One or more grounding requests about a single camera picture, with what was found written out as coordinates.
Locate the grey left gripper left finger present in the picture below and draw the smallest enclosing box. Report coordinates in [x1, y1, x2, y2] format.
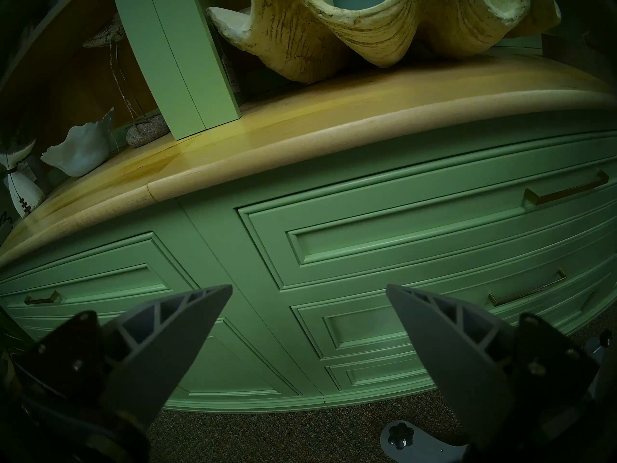
[12, 285, 233, 429]

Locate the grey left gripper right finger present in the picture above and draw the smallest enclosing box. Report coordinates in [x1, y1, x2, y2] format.
[386, 284, 601, 452]

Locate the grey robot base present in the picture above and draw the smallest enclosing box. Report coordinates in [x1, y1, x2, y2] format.
[381, 420, 470, 463]

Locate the ruffled bowl with shells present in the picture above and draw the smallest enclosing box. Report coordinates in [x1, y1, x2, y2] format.
[41, 108, 115, 177]

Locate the giant clam shell bowl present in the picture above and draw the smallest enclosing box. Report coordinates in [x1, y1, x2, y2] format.
[206, 0, 562, 84]

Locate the green wooden shelf cabinet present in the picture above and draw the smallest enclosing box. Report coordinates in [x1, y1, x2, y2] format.
[0, 0, 617, 414]

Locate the white whale tail figurine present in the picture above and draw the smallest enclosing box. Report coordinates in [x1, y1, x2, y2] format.
[0, 139, 46, 221]

